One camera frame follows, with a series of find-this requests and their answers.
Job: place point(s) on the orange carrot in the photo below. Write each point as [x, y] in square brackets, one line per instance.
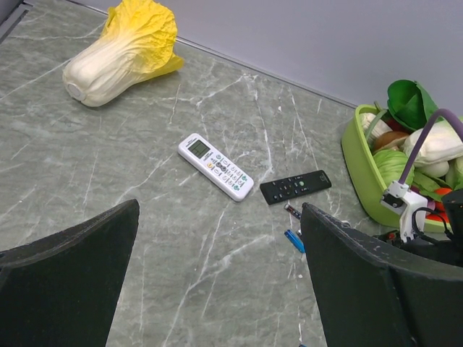
[439, 193]

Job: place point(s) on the green plastic basket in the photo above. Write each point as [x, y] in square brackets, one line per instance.
[366, 178]

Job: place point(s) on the round green cabbage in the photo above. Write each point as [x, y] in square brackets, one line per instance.
[390, 164]

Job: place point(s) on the dark green spinach leaf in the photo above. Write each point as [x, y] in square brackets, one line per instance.
[409, 104]

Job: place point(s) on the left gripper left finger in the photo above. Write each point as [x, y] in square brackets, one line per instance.
[63, 289]

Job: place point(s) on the brown mushroom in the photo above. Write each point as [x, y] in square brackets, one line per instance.
[390, 140]

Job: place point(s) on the yellow napa cabbage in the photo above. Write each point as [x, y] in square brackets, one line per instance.
[136, 44]

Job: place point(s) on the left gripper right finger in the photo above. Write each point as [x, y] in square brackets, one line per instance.
[371, 293]

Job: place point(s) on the white radish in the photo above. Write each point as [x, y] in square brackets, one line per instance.
[436, 170]

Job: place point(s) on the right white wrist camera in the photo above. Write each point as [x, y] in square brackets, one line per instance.
[409, 206]

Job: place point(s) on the blue battery in cluster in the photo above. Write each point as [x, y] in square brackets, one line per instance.
[295, 240]

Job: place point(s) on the white air conditioner remote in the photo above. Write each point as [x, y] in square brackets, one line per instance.
[213, 164]

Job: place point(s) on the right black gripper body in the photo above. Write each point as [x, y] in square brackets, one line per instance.
[448, 224]

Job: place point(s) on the long green napa cabbage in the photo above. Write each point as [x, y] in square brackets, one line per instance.
[441, 144]

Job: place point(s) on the black slim remote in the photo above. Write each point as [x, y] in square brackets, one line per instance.
[293, 187]

